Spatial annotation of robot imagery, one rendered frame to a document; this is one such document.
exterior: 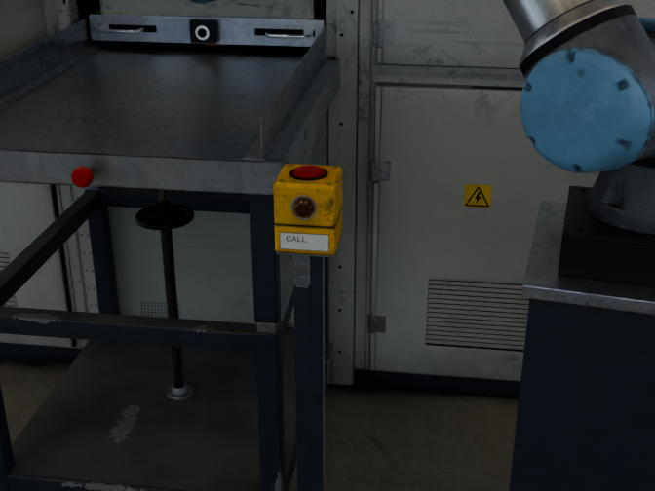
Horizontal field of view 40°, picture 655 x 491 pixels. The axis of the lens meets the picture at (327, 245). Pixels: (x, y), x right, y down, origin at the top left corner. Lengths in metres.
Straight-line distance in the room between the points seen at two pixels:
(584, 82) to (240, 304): 1.39
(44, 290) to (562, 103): 1.64
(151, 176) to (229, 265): 0.84
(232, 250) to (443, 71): 0.67
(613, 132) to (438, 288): 1.16
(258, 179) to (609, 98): 0.57
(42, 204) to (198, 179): 0.95
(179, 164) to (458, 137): 0.80
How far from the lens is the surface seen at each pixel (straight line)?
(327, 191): 1.13
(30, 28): 2.14
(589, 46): 1.11
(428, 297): 2.18
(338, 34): 2.01
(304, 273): 1.20
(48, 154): 1.49
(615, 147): 1.08
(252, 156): 1.39
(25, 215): 2.35
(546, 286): 1.24
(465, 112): 2.01
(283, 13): 2.06
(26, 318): 1.67
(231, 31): 2.08
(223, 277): 2.26
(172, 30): 2.12
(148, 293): 2.34
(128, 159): 1.44
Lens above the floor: 1.30
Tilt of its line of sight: 25 degrees down
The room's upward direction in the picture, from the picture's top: straight up
